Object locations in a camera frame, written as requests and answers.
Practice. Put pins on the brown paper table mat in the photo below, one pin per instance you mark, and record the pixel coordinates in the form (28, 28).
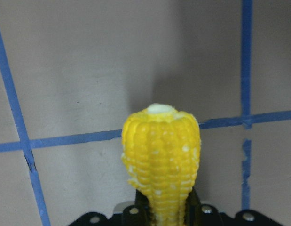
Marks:
(71, 71)

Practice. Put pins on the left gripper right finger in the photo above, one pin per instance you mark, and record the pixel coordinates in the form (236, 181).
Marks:
(198, 214)

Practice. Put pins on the yellow corn cob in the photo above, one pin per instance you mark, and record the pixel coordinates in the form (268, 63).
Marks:
(161, 153)

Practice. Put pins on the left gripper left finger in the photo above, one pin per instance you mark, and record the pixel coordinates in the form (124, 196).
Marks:
(136, 214)

